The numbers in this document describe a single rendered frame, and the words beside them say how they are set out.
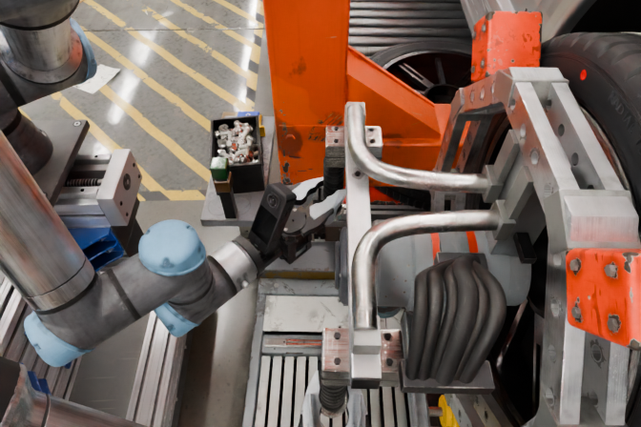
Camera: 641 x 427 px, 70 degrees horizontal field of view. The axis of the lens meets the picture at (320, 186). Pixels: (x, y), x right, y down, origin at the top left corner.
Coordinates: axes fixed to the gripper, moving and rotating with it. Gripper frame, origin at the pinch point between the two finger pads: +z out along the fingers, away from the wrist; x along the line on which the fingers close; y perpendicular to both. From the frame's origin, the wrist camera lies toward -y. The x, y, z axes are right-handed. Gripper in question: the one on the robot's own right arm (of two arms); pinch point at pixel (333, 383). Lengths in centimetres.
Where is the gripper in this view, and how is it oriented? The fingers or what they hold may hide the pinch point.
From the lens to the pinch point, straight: 64.1
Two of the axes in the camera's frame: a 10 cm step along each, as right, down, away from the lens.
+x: -10.0, -0.1, -0.1
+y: 0.1, -6.5, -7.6
